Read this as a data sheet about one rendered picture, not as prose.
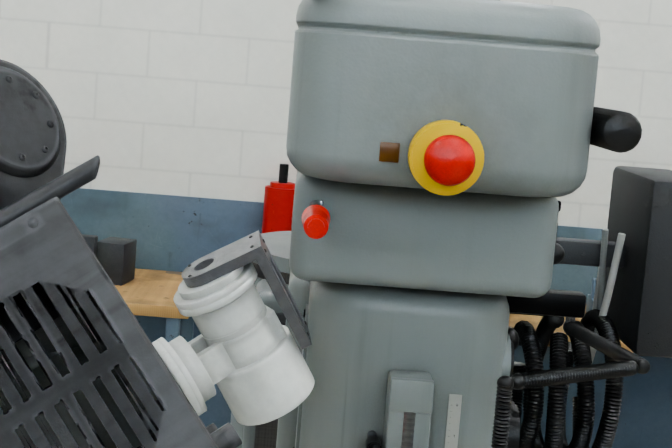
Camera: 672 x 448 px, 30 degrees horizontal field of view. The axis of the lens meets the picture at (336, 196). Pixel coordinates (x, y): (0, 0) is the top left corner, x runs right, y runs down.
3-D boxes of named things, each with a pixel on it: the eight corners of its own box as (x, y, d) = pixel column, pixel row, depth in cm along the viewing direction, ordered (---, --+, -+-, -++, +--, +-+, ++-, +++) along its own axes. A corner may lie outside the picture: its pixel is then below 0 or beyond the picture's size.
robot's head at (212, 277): (218, 398, 90) (313, 353, 90) (163, 298, 88) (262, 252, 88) (216, 362, 96) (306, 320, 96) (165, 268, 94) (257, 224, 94)
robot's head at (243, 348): (227, 453, 90) (328, 386, 92) (162, 336, 87) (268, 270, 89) (199, 426, 96) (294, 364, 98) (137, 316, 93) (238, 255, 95)
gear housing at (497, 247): (556, 302, 113) (567, 192, 112) (286, 282, 112) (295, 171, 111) (500, 247, 146) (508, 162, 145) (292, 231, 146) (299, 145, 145)
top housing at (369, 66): (600, 205, 103) (620, 8, 101) (281, 180, 102) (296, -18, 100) (510, 160, 149) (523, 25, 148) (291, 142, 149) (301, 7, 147)
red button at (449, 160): (474, 189, 97) (479, 137, 97) (423, 185, 97) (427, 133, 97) (469, 184, 100) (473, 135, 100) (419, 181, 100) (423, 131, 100)
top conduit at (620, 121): (640, 154, 105) (644, 113, 105) (591, 150, 105) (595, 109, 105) (542, 126, 150) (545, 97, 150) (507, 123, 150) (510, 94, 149)
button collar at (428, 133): (481, 198, 100) (487, 123, 100) (406, 192, 100) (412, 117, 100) (477, 196, 102) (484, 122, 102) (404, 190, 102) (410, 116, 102)
